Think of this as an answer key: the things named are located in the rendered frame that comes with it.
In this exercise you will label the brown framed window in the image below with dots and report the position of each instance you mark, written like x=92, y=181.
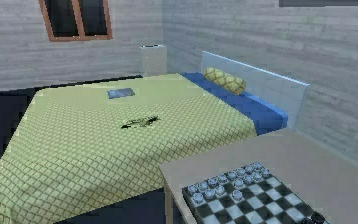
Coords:
x=76, y=18

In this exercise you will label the beige table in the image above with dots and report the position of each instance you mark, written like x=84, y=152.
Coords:
x=287, y=160

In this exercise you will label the yellow bolster pillow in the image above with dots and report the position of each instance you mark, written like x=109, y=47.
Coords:
x=224, y=80

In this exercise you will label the pale grey bin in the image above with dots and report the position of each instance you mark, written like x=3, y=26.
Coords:
x=153, y=60

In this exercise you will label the blue flat tablet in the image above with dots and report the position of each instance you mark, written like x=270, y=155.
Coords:
x=121, y=93

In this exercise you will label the black flat object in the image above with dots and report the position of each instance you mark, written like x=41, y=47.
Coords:
x=140, y=122

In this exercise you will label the bed with yellow checked cover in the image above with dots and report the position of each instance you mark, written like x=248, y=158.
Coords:
x=127, y=133

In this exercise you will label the dark grey wall panel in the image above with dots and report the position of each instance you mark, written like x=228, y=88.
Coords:
x=323, y=3

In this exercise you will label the black white chess board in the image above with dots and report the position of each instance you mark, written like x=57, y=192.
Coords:
x=250, y=200

